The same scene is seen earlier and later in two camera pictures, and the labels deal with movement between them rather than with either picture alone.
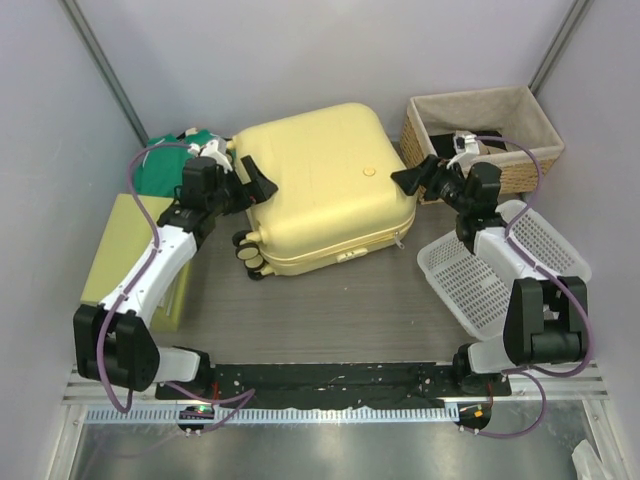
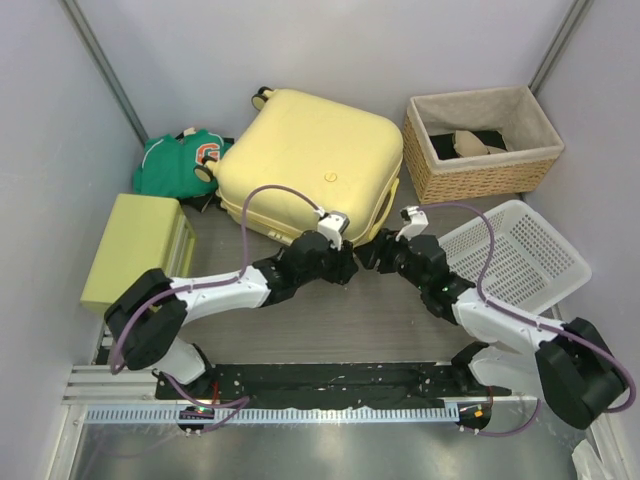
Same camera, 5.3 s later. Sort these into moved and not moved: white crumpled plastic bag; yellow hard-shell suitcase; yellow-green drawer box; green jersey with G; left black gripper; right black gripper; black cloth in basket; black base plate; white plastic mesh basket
Moved: left black gripper; right black gripper; yellow hard-shell suitcase
Not moved: white plastic mesh basket; black cloth in basket; white crumpled plastic bag; green jersey with G; black base plate; yellow-green drawer box
